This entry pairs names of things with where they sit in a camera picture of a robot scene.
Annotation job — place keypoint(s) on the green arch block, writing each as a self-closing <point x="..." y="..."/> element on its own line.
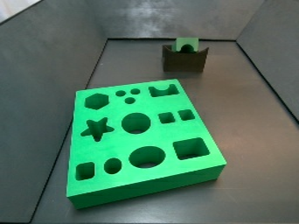
<point x="186" y="45"/>

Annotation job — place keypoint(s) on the green shape sorter board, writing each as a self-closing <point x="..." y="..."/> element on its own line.
<point x="139" y="142"/>

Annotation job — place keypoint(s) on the black curved fixture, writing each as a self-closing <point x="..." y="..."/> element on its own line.
<point x="183" y="61"/>

